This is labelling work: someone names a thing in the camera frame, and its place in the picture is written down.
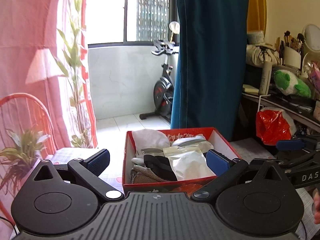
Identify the green white plush toy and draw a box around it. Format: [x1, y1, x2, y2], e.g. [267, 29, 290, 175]
[274, 69, 311, 98]

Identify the white mesh zipper pouch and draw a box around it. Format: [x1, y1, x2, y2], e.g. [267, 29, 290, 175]
[131, 129, 214, 166]

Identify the beige cloth bundle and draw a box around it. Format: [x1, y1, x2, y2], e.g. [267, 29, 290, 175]
[246, 44, 280, 67]

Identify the grey knit cloth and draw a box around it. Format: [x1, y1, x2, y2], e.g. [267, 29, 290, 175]
[131, 165, 168, 184]

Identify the pink printed backdrop cloth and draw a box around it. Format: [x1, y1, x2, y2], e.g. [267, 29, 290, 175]
[0, 0, 98, 205]

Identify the white brush holder cup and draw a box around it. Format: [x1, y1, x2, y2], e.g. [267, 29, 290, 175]
[284, 47, 301, 69]

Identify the checkered strawberry tablecloth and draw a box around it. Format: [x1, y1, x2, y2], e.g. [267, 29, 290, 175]
[10, 139, 316, 240]

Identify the black exercise bike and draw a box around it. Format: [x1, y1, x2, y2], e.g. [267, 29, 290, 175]
[139, 40, 176, 123]

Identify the person right hand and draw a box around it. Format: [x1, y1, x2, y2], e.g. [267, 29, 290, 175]
[313, 189, 320, 224]

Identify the red plastic bag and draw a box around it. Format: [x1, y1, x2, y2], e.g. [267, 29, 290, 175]
[255, 107, 297, 146]

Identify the white spray bottle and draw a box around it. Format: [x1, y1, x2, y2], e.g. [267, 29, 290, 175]
[259, 61, 272, 95]

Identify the black knit cloth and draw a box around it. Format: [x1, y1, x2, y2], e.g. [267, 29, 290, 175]
[144, 154, 177, 181]

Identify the red strawberry cardboard box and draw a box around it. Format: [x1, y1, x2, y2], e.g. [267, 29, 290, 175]
[122, 127, 239, 195]

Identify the white frosted plastic bag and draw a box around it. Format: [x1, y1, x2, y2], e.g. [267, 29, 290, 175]
[163, 145, 215, 181]

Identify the dark shelf table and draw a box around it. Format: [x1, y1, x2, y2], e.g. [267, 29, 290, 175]
[242, 92, 319, 132]

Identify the dark teal curtain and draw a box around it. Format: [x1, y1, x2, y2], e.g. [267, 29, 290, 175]
[171, 0, 248, 140]

